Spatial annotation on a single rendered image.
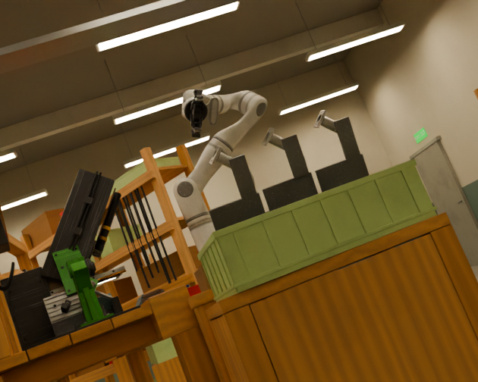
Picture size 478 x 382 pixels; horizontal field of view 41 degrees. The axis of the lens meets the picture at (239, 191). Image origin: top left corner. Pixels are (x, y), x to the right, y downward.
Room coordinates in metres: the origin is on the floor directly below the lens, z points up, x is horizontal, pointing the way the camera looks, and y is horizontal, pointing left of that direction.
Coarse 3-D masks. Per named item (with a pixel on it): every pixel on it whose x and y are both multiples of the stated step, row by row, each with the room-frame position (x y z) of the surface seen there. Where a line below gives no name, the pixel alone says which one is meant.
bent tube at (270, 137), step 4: (272, 128) 1.80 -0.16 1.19; (268, 132) 1.82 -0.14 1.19; (272, 132) 1.80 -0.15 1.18; (268, 136) 1.80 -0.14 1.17; (272, 136) 1.81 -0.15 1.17; (276, 136) 1.81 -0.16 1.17; (264, 140) 1.82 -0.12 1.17; (268, 140) 1.80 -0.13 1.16; (272, 140) 1.81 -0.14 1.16; (276, 140) 1.81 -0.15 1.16; (280, 140) 1.82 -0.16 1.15; (264, 144) 1.81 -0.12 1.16; (272, 144) 1.83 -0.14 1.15; (276, 144) 1.82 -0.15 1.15; (280, 144) 1.82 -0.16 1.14; (280, 148) 1.84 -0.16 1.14
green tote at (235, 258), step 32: (352, 192) 1.76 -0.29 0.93; (384, 192) 1.78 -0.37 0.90; (416, 192) 1.81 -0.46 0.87; (256, 224) 1.70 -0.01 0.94; (288, 224) 1.71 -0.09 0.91; (320, 224) 1.73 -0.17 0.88; (352, 224) 1.75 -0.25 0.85; (384, 224) 1.77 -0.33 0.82; (224, 256) 1.67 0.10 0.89; (256, 256) 1.69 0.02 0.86; (288, 256) 1.71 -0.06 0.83; (320, 256) 1.73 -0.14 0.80; (224, 288) 1.83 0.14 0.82
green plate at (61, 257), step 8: (72, 248) 2.78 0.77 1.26; (56, 256) 2.75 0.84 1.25; (64, 256) 2.75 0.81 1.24; (72, 256) 2.76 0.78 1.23; (80, 256) 2.77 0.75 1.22; (56, 264) 2.73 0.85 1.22; (64, 264) 2.74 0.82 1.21; (64, 272) 2.73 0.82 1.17; (64, 280) 2.72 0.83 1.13; (72, 280) 2.72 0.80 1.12; (64, 288) 2.70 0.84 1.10; (72, 288) 2.71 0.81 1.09
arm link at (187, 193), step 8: (176, 184) 2.31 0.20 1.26; (184, 184) 2.31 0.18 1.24; (192, 184) 2.32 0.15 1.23; (176, 192) 2.31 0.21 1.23; (184, 192) 2.31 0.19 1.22; (192, 192) 2.31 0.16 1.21; (176, 200) 2.32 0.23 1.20; (184, 200) 2.31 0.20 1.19; (192, 200) 2.31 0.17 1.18; (200, 200) 2.32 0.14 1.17; (184, 208) 2.31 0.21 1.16; (192, 208) 2.31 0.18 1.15; (200, 208) 2.32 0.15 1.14; (184, 216) 2.33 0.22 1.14; (192, 216) 2.31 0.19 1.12
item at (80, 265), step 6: (72, 264) 2.45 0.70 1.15; (78, 264) 2.45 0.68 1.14; (84, 264) 2.45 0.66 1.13; (72, 270) 2.43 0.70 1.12; (78, 270) 2.42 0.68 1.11; (84, 270) 2.44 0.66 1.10; (78, 276) 2.44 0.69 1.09; (84, 276) 2.45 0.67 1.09; (78, 282) 2.45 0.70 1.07; (84, 282) 2.47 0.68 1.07; (90, 282) 2.48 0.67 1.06; (78, 288) 2.47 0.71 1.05; (90, 288) 2.50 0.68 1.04
